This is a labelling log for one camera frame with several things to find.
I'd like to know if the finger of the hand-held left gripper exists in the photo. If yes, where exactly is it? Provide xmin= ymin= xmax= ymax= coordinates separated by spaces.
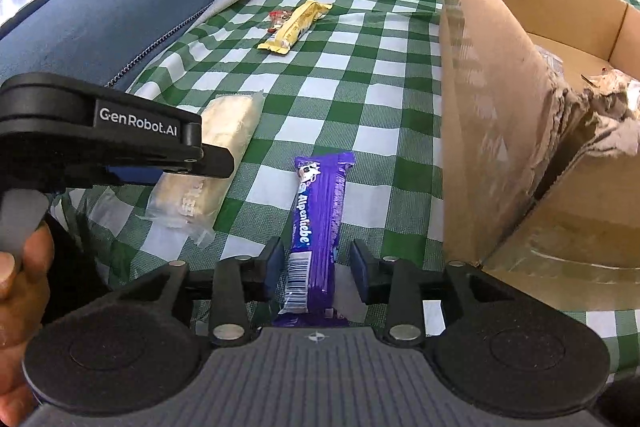
xmin=106 ymin=145 xmax=235 ymax=186

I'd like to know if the person's left hand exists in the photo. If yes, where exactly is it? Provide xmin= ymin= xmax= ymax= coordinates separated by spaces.
xmin=0 ymin=222 xmax=56 ymax=424

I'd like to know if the purple candy bar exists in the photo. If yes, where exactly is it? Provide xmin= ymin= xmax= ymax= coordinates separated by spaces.
xmin=270 ymin=152 xmax=357 ymax=328

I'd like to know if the pale bread packet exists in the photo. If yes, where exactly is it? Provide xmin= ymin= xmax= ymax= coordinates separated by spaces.
xmin=90 ymin=91 xmax=265 ymax=248

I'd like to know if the small red candy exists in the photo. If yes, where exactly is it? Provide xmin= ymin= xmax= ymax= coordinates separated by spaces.
xmin=267 ymin=9 xmax=293 ymax=34

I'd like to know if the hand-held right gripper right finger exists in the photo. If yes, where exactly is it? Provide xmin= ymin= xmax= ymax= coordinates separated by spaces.
xmin=349 ymin=238 xmax=523 ymax=344

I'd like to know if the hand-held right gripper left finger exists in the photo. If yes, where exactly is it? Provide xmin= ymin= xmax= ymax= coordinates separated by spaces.
xmin=117 ymin=237 xmax=286 ymax=345

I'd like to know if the cardboard box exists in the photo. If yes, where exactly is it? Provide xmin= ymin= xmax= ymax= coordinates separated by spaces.
xmin=439 ymin=0 xmax=640 ymax=313

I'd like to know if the green checkered cloth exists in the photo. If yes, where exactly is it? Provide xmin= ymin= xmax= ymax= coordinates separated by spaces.
xmin=47 ymin=0 xmax=640 ymax=343

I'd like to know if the yellow wafer bar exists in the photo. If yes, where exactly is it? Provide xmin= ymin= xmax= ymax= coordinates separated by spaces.
xmin=257 ymin=0 xmax=332 ymax=55

